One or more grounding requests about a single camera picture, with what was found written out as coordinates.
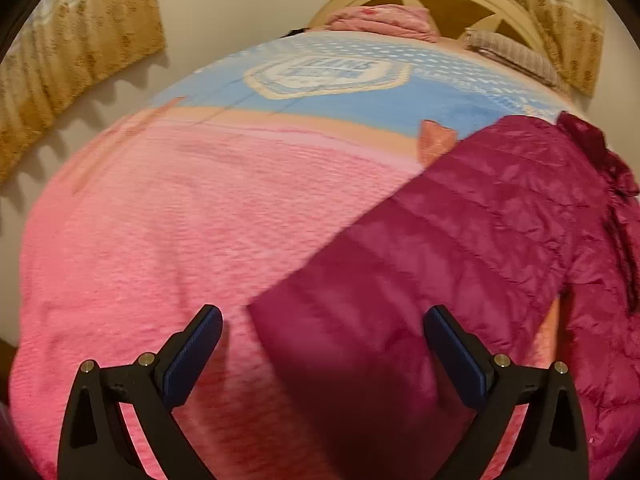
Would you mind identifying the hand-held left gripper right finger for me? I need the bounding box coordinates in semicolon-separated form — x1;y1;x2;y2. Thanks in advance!
422;304;590;480

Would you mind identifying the folded pink floral cloth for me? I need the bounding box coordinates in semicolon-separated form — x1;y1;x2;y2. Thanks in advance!
326;4;441;43

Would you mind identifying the beige floral curtain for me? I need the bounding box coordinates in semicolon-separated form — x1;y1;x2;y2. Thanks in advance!
0;0;167;183
419;0;607;97

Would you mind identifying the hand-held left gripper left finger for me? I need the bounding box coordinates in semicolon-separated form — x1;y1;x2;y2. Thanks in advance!
57;304;224;480

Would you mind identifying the magenta quilted puffer jacket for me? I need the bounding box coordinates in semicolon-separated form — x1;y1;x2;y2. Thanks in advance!
248;111;640;480

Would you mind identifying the striped pillow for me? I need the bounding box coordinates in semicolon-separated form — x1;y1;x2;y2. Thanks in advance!
462;27;571;93

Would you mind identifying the pink and blue printed blanket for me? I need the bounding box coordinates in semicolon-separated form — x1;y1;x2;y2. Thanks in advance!
7;30;640;480

